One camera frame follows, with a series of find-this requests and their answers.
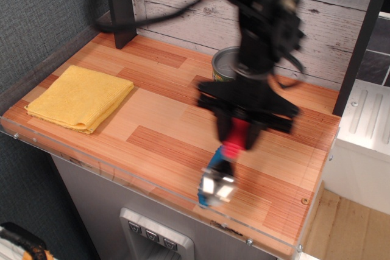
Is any red handled spoon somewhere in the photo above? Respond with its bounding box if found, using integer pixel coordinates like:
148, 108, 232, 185
200, 118, 249, 206

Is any white toy sink counter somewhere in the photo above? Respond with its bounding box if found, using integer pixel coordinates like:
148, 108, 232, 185
321, 12, 390, 213

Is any dark left shelf post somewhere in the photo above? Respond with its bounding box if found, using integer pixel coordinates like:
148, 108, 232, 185
102, 0, 138, 50

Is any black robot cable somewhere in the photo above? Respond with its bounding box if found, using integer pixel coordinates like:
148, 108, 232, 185
94, 0, 202, 33

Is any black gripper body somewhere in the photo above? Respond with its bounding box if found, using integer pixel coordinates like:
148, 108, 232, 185
197, 75, 300, 133

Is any blue handled fork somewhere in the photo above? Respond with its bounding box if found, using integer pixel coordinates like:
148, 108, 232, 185
197, 147, 223, 206

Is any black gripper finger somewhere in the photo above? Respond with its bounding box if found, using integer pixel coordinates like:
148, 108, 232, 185
244, 121, 267, 150
215, 110, 233, 142

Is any yellow folded towel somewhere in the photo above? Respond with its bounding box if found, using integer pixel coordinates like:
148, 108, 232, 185
25, 65, 134, 134

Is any clear acrylic edge guard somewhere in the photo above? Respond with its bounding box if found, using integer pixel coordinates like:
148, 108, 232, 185
1, 116, 300, 259

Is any dark shelf post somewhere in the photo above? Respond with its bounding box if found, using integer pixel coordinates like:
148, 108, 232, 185
102, 0, 138, 50
332, 0, 384, 117

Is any green dotted tin can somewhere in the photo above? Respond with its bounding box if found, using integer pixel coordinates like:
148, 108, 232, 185
211, 47, 239, 82

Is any silver dispenser button panel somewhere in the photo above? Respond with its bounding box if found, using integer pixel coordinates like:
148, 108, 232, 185
119, 208, 195, 259

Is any grey cabinet front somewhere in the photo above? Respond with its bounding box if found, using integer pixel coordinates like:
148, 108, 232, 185
53, 156, 275, 259

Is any dark right shelf post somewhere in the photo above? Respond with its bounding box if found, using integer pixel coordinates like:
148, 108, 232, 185
332, 0, 384, 117

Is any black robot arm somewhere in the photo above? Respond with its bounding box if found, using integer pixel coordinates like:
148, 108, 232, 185
198, 0, 304, 150

